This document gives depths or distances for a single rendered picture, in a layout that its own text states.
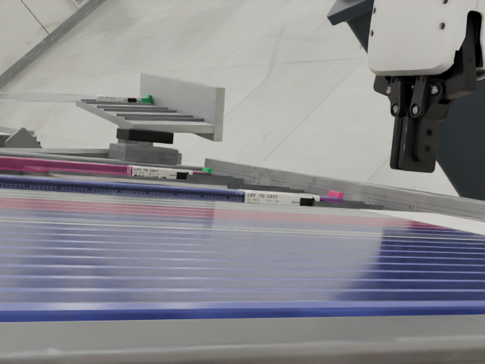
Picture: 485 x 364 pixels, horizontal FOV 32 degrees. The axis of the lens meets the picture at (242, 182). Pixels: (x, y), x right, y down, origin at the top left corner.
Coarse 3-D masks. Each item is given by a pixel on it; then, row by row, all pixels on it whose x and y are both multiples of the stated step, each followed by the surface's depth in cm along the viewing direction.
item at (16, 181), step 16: (0, 176) 49; (16, 176) 49; (32, 176) 50; (80, 192) 51; (96, 192) 51; (112, 192) 52; (128, 192) 52; (144, 192) 53; (160, 192) 53; (176, 192) 54; (192, 192) 54; (208, 192) 55; (224, 192) 56; (240, 192) 56
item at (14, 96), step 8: (0, 96) 116; (8, 96) 117; (16, 96) 117; (24, 96) 117; (32, 96) 118; (40, 96) 118; (48, 96) 119; (56, 96) 119; (64, 96) 120; (72, 96) 120; (80, 96) 120; (88, 96) 121; (96, 96) 121; (136, 96) 125
